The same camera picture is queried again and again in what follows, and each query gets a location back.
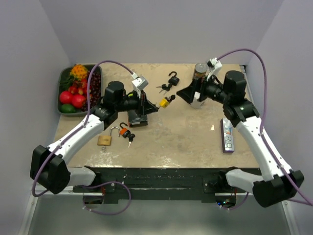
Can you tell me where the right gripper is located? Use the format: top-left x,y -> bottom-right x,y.
176,71 -> 230,105

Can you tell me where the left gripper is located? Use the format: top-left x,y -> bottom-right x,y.
116,89 -> 158,118

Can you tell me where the yellow padlock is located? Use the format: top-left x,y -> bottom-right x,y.
159,94 -> 176,108

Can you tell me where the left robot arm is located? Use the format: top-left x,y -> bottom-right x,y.
30,77 -> 158,196

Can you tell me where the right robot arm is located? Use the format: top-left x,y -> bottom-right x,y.
177,70 -> 304,208

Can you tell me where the tin can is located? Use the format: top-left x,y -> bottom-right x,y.
192,63 -> 208,80

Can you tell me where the razor box green black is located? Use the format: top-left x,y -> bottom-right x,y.
127,110 -> 148,127

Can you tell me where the white toilet paper roll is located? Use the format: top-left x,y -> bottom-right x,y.
190,99 -> 205,109

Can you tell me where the black padlock with keys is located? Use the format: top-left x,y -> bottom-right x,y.
157,71 -> 180,94

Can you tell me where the orange padlock with keys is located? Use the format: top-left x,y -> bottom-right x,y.
119,122 -> 135,148

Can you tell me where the purple toothpaste box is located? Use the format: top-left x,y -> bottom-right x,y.
221,117 -> 234,154

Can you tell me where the brass padlock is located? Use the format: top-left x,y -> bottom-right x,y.
97,126 -> 120,152

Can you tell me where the fruit tray dark green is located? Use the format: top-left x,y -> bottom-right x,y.
57,64 -> 104,117

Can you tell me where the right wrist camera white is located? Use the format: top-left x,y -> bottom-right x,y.
206,58 -> 222,75

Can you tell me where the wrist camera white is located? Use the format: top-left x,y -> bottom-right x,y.
132,73 -> 149,91
206,58 -> 222,75

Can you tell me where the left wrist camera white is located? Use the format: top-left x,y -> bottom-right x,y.
132,73 -> 149,91

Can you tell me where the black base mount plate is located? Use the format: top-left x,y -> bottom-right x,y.
73,167 -> 234,204

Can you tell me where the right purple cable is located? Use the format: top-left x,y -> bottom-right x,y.
216,48 -> 313,211

